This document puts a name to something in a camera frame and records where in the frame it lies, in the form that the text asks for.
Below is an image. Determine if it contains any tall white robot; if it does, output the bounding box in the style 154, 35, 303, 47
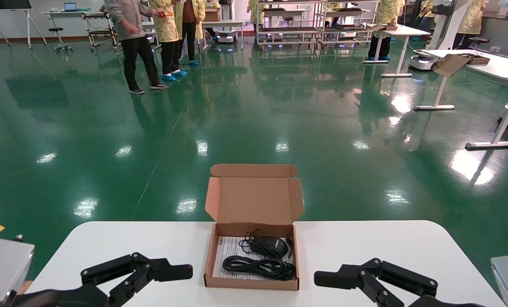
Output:
409, 0, 473, 71

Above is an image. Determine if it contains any brown cardboard storage box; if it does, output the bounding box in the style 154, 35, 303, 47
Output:
203, 164, 305, 291

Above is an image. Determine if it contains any black wired computer mouse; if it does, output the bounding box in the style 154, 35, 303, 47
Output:
238, 230, 293, 259

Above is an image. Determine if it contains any white metal shelf rack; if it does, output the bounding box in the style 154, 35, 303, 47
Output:
256, 0, 325, 46
321, 0, 381, 44

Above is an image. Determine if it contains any metal wheeled cart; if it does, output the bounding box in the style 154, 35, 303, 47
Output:
83, 12, 119, 53

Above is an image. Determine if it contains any thick black bundled cable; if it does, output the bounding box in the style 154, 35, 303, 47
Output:
222, 255, 297, 281

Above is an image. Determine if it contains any person in yellow coat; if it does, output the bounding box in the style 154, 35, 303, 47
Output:
147, 0, 189, 82
247, 0, 266, 26
452, 0, 488, 50
412, 0, 437, 42
202, 0, 221, 40
366, 0, 406, 61

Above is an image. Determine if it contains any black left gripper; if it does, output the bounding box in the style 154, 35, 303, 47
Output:
11, 252, 193, 307

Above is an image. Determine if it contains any black display on stand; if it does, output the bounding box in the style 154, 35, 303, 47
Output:
0, 0, 48, 51

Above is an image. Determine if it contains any white desk with laptop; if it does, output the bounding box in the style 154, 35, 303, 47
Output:
44, 9, 110, 43

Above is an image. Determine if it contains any open cardboard box with cables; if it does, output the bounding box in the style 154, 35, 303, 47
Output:
433, 53, 491, 78

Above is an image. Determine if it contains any grey wall counter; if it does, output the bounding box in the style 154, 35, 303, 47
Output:
479, 10, 508, 62

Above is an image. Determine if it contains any white printed instruction sheet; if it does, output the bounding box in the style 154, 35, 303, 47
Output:
213, 236, 295, 281

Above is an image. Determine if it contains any large white workshop table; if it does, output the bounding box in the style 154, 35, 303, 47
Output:
413, 49, 508, 151

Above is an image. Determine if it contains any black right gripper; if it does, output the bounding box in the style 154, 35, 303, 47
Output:
314, 258, 487, 307

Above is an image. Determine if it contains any person in brown shirt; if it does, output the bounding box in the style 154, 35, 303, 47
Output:
175, 0, 206, 67

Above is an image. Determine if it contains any person in grey jacket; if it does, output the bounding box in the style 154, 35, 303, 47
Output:
104, 0, 170, 95

